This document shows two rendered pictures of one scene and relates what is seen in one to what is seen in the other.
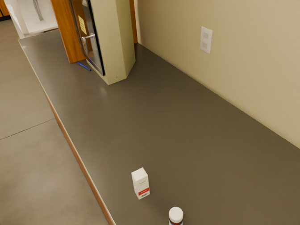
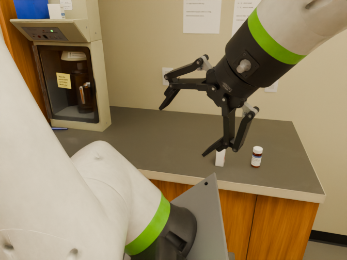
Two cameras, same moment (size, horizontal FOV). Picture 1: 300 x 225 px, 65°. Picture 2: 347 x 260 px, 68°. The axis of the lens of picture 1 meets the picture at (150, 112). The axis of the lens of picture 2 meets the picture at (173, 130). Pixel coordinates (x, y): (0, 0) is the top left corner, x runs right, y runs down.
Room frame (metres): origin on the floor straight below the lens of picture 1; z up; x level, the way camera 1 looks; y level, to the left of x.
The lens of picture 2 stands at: (-0.08, 0.88, 1.55)
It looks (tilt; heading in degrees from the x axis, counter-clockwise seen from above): 25 degrees down; 313
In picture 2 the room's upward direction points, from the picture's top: straight up
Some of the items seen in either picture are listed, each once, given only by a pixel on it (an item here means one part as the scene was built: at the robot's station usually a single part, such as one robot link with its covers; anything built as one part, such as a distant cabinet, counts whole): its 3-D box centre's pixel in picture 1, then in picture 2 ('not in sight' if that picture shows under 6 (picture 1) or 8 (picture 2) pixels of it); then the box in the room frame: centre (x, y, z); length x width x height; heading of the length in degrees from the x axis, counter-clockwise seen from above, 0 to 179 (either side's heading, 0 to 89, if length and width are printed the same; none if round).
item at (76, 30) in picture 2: not in sight; (51, 31); (1.19, 0.34, 1.46); 0.32 x 0.11 x 0.10; 30
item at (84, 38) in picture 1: (88, 44); (83, 93); (1.10, 0.27, 1.17); 0.05 x 0.03 x 0.10; 119
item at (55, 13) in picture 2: not in sight; (56, 11); (1.15, 0.32, 1.54); 0.05 x 0.05 x 0.06; 48
